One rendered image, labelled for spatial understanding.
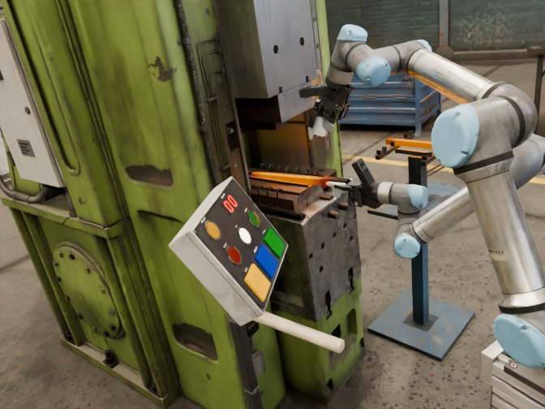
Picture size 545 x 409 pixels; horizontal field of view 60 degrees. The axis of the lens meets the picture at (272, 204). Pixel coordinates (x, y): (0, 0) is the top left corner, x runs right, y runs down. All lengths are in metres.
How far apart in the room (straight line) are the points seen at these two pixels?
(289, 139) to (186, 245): 1.05
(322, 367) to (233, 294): 0.99
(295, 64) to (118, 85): 0.62
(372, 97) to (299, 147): 3.55
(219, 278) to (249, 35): 0.77
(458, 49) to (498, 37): 0.70
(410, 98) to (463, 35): 4.25
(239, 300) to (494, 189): 0.63
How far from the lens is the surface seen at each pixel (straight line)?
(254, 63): 1.56
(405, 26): 9.96
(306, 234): 1.71
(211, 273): 1.16
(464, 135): 0.97
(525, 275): 1.04
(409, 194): 1.57
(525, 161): 1.43
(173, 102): 1.47
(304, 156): 2.06
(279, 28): 1.61
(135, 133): 1.78
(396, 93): 5.46
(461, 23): 9.50
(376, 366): 2.40
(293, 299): 1.96
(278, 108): 1.60
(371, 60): 1.28
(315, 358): 2.08
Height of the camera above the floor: 1.68
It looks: 24 degrees down
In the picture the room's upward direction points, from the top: 9 degrees counter-clockwise
